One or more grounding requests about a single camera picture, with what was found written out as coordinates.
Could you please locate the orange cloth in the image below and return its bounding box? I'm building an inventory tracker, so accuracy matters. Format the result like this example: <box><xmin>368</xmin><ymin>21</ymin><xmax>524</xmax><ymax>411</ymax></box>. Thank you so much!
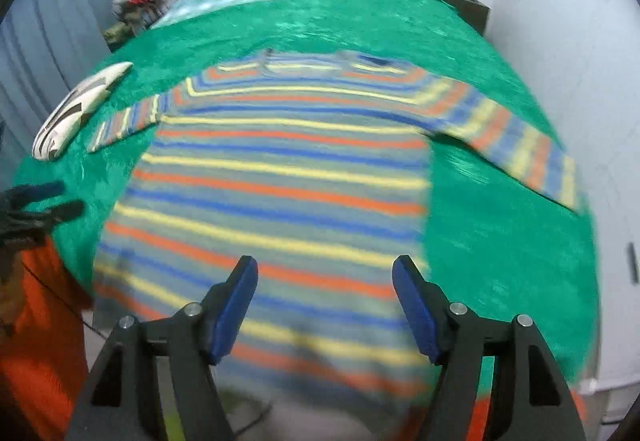
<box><xmin>0</xmin><ymin>236</ymin><xmax>93</xmax><ymax>441</ymax></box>

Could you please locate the pile of clothes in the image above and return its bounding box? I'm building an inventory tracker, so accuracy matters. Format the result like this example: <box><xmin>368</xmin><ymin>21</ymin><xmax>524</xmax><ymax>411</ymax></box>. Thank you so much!
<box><xmin>102</xmin><ymin>0</ymin><xmax>168</xmax><ymax>52</ymax></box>

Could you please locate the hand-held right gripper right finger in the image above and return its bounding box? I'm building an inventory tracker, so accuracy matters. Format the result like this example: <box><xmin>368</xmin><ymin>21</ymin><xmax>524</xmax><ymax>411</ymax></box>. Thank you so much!
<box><xmin>391</xmin><ymin>255</ymin><xmax>588</xmax><ymax>441</ymax></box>

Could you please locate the thin black cable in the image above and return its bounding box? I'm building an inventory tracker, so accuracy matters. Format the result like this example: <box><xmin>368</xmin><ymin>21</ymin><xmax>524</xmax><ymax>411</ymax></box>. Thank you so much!
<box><xmin>20</xmin><ymin>258</ymin><xmax>108</xmax><ymax>339</ymax></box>

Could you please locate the striped knitted sweater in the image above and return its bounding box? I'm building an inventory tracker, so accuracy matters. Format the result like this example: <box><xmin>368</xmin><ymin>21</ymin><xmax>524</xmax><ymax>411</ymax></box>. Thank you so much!
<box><xmin>86</xmin><ymin>48</ymin><xmax>583</xmax><ymax>422</ymax></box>

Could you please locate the grey curtain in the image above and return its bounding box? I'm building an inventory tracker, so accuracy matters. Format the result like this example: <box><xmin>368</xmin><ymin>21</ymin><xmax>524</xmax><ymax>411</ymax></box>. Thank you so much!
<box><xmin>0</xmin><ymin>0</ymin><xmax>136</xmax><ymax>172</ymax></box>

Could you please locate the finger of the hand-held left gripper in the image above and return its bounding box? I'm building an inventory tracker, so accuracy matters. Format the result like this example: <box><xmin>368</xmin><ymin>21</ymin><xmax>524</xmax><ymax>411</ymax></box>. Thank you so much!
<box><xmin>10</xmin><ymin>200</ymin><xmax>86</xmax><ymax>231</ymax></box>
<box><xmin>0</xmin><ymin>181</ymin><xmax>65</xmax><ymax>210</ymax></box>

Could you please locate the beige patterned cushion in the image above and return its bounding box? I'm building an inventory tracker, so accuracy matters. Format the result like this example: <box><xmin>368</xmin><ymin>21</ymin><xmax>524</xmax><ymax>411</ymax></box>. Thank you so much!
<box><xmin>31</xmin><ymin>62</ymin><xmax>135</xmax><ymax>162</ymax></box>

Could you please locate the dark bedside box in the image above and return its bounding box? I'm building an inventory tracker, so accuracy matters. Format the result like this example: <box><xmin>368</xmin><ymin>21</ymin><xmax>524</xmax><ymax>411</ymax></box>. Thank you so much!
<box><xmin>442</xmin><ymin>0</ymin><xmax>492</xmax><ymax>36</ymax></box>

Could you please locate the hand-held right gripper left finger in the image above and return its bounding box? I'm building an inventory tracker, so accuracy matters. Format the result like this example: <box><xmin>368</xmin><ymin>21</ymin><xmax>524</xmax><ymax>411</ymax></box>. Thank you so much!
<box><xmin>65</xmin><ymin>255</ymin><xmax>260</xmax><ymax>441</ymax></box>

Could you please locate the green floral blanket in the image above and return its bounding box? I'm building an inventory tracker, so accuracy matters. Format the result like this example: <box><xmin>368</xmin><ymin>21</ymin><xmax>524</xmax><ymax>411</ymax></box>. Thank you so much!
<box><xmin>12</xmin><ymin>0</ymin><xmax>601</xmax><ymax>397</ymax></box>

